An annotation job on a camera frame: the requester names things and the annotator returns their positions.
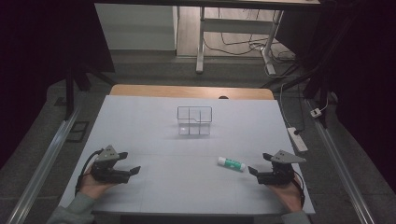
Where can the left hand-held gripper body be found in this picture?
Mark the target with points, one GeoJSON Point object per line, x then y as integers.
{"type": "Point", "coordinates": [107, 172]}

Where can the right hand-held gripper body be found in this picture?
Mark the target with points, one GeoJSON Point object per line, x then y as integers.
{"type": "Point", "coordinates": [280, 174]}

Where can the white and green glue stick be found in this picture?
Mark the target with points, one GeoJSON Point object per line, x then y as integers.
{"type": "Point", "coordinates": [231, 164]}

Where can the clear plastic organizer box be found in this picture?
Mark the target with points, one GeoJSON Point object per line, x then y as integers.
{"type": "Point", "coordinates": [194, 123]}

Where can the person's left hand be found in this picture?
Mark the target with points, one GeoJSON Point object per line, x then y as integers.
{"type": "Point", "coordinates": [91, 188]}

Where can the person's right hand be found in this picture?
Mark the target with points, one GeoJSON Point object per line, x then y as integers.
{"type": "Point", "coordinates": [289, 196]}

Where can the white power strip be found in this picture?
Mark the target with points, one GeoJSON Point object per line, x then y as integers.
{"type": "Point", "coordinates": [297, 139]}

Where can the black floor plate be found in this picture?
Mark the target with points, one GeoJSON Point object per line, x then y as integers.
{"type": "Point", "coordinates": [78, 131]}

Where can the white table mat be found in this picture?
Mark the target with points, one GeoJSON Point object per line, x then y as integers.
{"type": "Point", "coordinates": [186, 180]}

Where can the small white adapter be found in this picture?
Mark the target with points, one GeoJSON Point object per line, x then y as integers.
{"type": "Point", "coordinates": [316, 112]}

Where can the small dark knob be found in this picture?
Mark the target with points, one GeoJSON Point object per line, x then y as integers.
{"type": "Point", "coordinates": [223, 97]}

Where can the black metal stand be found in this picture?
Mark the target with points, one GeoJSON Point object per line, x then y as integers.
{"type": "Point", "coordinates": [69, 93]}
{"type": "Point", "coordinates": [322, 90]}

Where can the dark curtain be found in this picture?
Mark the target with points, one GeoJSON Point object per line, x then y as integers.
{"type": "Point", "coordinates": [37, 56]}
{"type": "Point", "coordinates": [364, 77]}

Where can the white panel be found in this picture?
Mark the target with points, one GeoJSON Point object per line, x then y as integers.
{"type": "Point", "coordinates": [135, 28]}

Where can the white-legged desk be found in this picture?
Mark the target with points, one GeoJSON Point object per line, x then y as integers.
{"type": "Point", "coordinates": [200, 46]}

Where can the aluminium rail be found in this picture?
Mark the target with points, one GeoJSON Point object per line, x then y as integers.
{"type": "Point", "coordinates": [46, 161]}
{"type": "Point", "coordinates": [342, 174]}

